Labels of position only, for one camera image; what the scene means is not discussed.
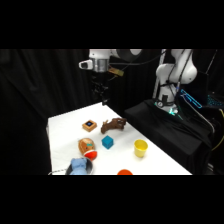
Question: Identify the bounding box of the blue cube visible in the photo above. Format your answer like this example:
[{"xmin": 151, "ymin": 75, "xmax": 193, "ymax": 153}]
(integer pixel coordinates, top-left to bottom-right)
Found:
[{"xmin": 101, "ymin": 134, "xmax": 115, "ymax": 150}]

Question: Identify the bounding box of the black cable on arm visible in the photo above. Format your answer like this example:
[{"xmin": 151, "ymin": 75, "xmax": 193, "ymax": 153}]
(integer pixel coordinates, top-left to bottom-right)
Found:
[{"xmin": 108, "ymin": 49, "xmax": 168, "ymax": 68}]

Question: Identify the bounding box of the brown toy animal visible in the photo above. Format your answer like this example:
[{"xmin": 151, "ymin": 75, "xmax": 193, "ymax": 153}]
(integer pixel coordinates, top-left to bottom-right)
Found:
[{"xmin": 100, "ymin": 117, "xmax": 128, "ymax": 135}]

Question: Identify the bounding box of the orange bowl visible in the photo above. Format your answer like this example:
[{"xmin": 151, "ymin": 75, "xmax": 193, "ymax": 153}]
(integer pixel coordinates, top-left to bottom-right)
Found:
[{"xmin": 116, "ymin": 168, "xmax": 134, "ymax": 176}]

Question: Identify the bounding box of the light blue plush toy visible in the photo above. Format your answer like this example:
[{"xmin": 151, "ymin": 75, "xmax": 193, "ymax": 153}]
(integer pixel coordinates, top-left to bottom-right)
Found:
[{"xmin": 69, "ymin": 157, "xmax": 89, "ymax": 176}]

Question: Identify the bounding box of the grey cable on table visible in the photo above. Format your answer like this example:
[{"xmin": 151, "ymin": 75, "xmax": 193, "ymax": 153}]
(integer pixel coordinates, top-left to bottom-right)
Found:
[{"xmin": 47, "ymin": 168, "xmax": 68, "ymax": 176}]

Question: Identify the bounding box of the black cloth covered stand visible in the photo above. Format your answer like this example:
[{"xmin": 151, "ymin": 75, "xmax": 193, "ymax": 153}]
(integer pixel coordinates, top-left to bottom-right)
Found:
[{"xmin": 123, "ymin": 98, "xmax": 214, "ymax": 176}]

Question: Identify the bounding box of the yellow cable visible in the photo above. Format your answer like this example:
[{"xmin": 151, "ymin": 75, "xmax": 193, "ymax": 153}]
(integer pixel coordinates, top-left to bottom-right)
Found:
[{"xmin": 211, "ymin": 109, "xmax": 224, "ymax": 152}]

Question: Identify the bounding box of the tan wrist mount bracket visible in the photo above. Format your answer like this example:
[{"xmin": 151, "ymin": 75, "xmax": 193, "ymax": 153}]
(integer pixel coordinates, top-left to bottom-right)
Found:
[{"xmin": 107, "ymin": 66, "xmax": 125, "ymax": 78}]

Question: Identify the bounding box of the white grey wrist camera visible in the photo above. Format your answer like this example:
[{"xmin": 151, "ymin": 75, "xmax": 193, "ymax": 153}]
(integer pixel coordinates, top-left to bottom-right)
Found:
[{"xmin": 78, "ymin": 59, "xmax": 95, "ymax": 71}]

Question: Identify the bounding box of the wooden block with blue centre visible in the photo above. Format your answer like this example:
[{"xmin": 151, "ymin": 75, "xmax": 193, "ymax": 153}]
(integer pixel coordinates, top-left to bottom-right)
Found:
[{"xmin": 82, "ymin": 119, "xmax": 98, "ymax": 133}]

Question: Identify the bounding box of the yellow cup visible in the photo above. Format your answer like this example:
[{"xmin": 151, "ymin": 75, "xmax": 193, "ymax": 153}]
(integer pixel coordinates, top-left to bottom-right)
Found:
[{"xmin": 133, "ymin": 139, "xmax": 149, "ymax": 159}]

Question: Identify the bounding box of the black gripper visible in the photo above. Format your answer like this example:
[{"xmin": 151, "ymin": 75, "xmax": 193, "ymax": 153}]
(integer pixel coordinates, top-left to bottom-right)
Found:
[{"xmin": 90, "ymin": 71, "xmax": 111, "ymax": 106}]

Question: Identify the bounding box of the blue lit device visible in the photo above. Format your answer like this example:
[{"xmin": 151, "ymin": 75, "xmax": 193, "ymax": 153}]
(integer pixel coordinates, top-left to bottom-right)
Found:
[{"xmin": 179, "ymin": 88, "xmax": 204, "ymax": 110}]

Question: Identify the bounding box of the teal lit keyboard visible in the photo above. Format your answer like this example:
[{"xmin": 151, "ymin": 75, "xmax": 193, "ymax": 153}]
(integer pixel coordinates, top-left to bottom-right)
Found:
[{"xmin": 206, "ymin": 94, "xmax": 224, "ymax": 108}]

